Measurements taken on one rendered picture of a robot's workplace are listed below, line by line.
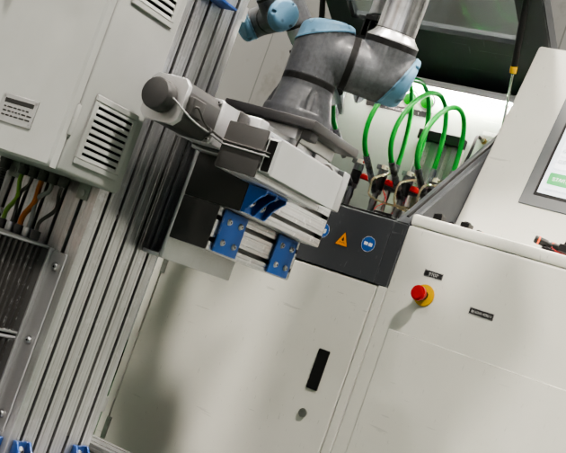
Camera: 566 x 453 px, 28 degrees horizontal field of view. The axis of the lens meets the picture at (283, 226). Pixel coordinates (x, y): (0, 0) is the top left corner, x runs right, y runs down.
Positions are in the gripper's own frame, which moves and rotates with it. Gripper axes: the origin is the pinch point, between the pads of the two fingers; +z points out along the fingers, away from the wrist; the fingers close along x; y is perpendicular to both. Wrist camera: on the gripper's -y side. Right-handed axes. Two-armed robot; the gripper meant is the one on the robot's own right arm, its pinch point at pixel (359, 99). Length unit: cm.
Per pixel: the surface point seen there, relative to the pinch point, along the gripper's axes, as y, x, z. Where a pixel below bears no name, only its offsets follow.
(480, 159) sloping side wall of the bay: -29.3, 22.3, 2.2
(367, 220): -3.1, 12.0, 28.4
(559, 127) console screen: -33, 38, -11
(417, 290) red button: 1, 33, 41
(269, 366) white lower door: -3, -1, 70
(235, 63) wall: -357, -338, -87
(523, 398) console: -3, 64, 56
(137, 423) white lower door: -3, -34, 97
